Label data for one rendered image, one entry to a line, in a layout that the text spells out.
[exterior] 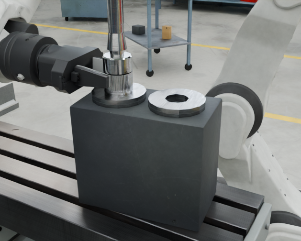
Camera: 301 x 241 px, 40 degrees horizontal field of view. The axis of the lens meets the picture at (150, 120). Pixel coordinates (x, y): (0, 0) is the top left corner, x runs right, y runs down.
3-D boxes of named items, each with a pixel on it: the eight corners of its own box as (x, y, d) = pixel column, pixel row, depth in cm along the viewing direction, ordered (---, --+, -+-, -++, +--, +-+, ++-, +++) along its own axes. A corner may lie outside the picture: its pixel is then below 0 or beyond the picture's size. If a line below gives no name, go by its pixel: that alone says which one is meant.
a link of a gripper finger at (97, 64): (123, 63, 67) (91, 57, 69) (123, 82, 69) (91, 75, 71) (128, 60, 69) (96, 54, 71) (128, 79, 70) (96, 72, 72)
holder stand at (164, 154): (109, 169, 83) (103, 75, 74) (216, 191, 75) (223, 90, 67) (78, 203, 72) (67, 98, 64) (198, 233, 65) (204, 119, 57)
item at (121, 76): (134, 85, 69) (134, 57, 67) (130, 96, 65) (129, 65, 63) (107, 85, 69) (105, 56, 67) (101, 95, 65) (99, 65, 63)
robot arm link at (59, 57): (60, 52, 61) (-2, 40, 65) (63, 111, 65) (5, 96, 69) (103, 35, 71) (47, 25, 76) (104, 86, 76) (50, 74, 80)
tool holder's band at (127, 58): (134, 57, 67) (133, 50, 66) (129, 65, 63) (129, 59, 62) (105, 56, 67) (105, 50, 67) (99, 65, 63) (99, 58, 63)
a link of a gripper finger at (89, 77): (109, 90, 65) (76, 83, 67) (110, 71, 63) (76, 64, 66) (105, 93, 64) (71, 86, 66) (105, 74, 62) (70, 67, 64)
